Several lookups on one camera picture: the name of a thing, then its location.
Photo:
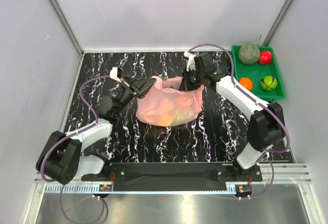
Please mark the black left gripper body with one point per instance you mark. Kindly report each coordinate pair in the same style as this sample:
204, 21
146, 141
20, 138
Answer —
131, 88

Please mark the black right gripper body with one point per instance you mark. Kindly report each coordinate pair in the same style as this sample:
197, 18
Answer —
192, 80

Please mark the pink plastic bag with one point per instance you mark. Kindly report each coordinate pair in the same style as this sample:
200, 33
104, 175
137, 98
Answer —
166, 106

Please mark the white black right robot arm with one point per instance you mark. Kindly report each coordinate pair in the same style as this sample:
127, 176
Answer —
266, 121

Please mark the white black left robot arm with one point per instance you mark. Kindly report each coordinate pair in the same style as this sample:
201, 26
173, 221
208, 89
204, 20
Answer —
61, 158

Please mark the green cracked ball fruit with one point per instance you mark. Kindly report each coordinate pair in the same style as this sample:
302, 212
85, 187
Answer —
268, 83

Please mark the orange in tray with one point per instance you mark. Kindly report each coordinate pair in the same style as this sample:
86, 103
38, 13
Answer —
246, 83

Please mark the grey green melon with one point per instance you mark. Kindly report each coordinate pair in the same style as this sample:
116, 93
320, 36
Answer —
249, 54

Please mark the red apple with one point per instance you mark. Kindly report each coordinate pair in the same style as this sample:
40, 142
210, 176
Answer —
265, 57

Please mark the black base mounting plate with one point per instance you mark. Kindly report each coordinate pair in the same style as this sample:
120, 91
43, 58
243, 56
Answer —
174, 177

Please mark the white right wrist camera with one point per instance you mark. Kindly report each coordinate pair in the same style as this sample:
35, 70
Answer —
191, 66

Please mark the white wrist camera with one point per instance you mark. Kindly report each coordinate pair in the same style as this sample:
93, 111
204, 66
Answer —
191, 66
116, 74

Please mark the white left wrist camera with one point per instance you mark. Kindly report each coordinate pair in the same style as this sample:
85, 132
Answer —
116, 74

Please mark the aluminium rail frame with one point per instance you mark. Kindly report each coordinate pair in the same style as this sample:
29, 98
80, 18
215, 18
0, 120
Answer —
293, 174

